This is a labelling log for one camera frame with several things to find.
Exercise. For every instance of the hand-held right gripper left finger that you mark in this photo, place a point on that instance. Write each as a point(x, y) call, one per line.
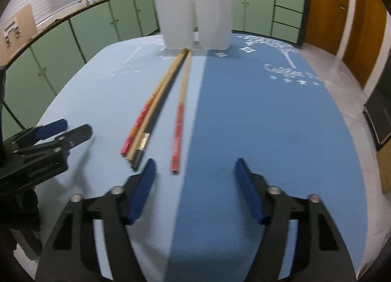
point(142, 190)

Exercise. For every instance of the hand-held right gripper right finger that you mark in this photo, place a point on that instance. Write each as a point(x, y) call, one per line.
point(249, 190)

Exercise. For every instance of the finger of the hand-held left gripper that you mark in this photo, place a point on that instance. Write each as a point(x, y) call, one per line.
point(52, 127)
point(76, 135)

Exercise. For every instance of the black chopstick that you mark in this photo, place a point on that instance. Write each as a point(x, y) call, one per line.
point(137, 163)

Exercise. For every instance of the plain wooden chopstick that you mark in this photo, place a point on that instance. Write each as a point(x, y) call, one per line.
point(130, 156)

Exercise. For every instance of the white two-compartment utensil holder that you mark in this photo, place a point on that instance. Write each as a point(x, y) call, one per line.
point(195, 19)

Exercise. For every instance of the light blue printed table mat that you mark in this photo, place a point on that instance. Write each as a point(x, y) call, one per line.
point(91, 92)

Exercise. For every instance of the dark blue printed table mat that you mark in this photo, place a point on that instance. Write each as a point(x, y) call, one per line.
point(259, 117)

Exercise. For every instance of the green lower kitchen cabinets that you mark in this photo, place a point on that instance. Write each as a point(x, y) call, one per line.
point(91, 25)

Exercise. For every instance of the cardboard box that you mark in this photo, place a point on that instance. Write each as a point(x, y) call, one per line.
point(385, 169)

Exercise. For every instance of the black glass cabinet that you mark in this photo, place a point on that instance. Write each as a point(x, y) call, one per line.
point(378, 111)

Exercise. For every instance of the plain wooden door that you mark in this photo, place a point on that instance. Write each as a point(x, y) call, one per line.
point(366, 40)

